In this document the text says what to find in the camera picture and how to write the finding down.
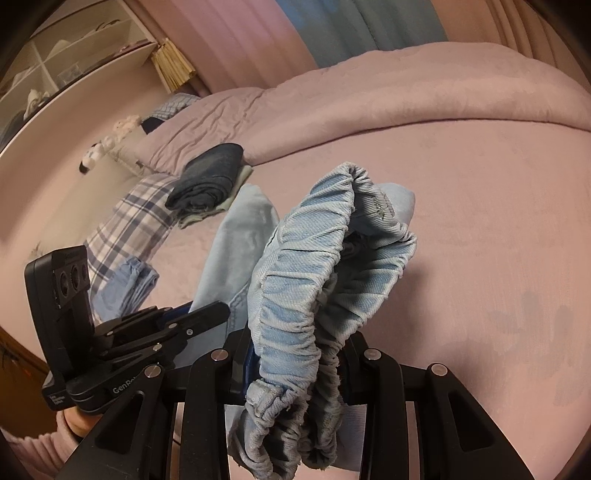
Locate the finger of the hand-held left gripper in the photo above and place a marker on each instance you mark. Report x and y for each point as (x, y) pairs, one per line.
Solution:
(147, 317)
(203, 319)

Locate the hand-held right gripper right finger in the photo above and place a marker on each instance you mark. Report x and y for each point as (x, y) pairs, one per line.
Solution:
(371, 369)

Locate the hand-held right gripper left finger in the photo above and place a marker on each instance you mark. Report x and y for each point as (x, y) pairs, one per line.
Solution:
(238, 369)

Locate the light blue denim pants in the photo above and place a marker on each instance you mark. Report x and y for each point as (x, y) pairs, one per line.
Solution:
(295, 286)

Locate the person's left forearm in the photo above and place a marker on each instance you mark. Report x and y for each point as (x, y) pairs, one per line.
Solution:
(34, 445)

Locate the person's left hand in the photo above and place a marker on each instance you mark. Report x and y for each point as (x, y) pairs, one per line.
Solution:
(77, 422)

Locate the blue striped cloth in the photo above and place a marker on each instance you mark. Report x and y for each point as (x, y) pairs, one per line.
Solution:
(127, 286)

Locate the plaid pyjama cloth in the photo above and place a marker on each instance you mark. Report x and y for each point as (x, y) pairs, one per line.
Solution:
(134, 221)

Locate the white green folded cloth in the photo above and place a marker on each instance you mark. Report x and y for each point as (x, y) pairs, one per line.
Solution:
(240, 182)

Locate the dark folded jeans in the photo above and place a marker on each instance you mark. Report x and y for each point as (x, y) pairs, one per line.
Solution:
(207, 175)

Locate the black and white plush toy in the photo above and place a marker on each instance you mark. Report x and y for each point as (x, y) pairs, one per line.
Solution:
(92, 157)

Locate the pink bed sheet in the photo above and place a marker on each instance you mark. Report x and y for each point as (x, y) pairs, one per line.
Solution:
(485, 230)

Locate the blue plaid pillow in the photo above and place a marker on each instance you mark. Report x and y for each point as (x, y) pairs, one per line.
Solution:
(175, 106)

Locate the yellow books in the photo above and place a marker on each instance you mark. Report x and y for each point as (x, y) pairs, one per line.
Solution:
(173, 67)

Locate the white shelf cabinet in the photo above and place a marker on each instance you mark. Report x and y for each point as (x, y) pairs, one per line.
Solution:
(60, 60)

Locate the pink folded duvet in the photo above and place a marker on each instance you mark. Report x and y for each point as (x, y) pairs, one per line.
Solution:
(369, 101)

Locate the pink curtain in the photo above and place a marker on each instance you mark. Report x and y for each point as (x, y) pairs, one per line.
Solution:
(512, 27)
(231, 41)

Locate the blue green curtain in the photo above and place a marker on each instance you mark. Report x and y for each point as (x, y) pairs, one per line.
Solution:
(369, 23)

